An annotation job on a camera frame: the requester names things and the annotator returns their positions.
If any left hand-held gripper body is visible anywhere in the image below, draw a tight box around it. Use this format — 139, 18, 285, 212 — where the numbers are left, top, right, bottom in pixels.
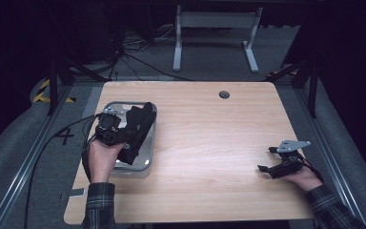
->
94, 106, 130, 148

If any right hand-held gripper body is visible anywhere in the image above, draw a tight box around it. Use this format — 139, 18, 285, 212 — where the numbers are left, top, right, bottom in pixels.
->
269, 139, 312, 180

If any person's right hand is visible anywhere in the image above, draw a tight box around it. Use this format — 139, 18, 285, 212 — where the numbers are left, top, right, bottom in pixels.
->
283, 167, 324, 193

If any person's left hand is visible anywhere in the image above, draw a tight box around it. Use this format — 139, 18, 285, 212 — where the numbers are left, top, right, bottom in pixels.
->
87, 138, 126, 184

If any black metal stand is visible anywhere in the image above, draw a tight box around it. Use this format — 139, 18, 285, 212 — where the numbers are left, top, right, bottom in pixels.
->
266, 58, 319, 119
47, 55, 110, 116

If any small silver metal clip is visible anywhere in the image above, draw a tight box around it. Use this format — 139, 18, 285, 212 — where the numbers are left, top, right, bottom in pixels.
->
59, 187, 87, 202

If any yellow black hazard tape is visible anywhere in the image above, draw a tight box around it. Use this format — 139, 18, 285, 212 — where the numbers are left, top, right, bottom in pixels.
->
32, 78, 77, 104

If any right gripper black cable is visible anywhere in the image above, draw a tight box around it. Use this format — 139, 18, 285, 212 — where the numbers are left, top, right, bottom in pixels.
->
299, 156, 326, 185

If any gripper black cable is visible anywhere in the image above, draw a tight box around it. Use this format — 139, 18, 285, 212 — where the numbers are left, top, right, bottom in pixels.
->
81, 114, 104, 182
299, 156, 326, 185

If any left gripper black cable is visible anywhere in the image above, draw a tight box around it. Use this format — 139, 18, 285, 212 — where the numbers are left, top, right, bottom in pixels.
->
81, 114, 104, 182

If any black floor cable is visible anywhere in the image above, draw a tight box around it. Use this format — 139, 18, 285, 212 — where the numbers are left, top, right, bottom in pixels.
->
23, 114, 96, 229

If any tangle of floor cables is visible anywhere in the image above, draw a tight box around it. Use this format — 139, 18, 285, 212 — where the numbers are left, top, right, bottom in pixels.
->
108, 23, 193, 82

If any white metal table frame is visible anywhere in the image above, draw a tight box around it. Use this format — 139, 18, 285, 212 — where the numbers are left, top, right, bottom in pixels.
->
173, 4, 264, 73

